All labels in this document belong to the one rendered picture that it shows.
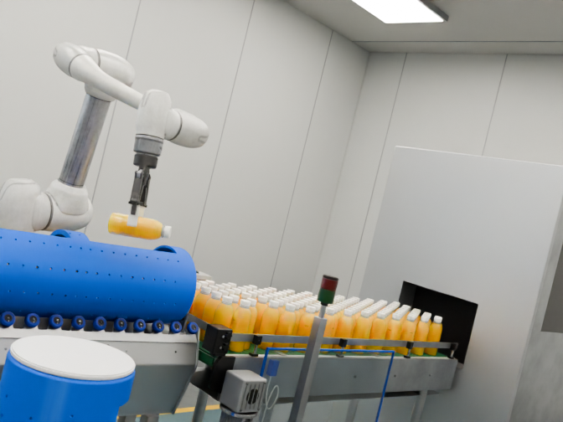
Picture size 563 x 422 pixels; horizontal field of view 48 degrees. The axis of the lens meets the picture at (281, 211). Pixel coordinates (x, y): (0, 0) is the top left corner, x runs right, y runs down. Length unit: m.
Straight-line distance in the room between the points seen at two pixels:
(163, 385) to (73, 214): 0.80
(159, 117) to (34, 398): 0.98
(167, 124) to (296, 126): 4.66
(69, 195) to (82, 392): 1.36
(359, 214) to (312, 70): 1.64
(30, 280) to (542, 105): 5.20
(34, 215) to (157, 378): 0.80
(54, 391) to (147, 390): 0.96
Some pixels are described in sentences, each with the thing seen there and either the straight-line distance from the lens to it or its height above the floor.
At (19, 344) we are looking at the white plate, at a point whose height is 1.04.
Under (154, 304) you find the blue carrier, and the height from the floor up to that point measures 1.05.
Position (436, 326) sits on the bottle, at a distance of 3.45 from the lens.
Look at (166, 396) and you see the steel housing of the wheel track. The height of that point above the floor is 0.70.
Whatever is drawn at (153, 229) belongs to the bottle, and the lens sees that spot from 2.04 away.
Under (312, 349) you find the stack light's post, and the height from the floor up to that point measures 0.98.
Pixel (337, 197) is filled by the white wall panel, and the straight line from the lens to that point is 7.29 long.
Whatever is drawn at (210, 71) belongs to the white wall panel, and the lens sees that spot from 5.88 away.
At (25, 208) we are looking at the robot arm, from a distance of 2.61.
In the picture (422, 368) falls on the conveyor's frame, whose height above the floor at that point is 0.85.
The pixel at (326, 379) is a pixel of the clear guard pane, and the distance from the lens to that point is 2.72.
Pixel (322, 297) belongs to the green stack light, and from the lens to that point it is 2.40.
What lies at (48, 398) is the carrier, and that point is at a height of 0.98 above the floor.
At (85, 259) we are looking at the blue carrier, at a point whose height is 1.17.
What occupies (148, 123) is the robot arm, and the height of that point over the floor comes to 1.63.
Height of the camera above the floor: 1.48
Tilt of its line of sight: 1 degrees down
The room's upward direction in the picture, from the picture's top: 14 degrees clockwise
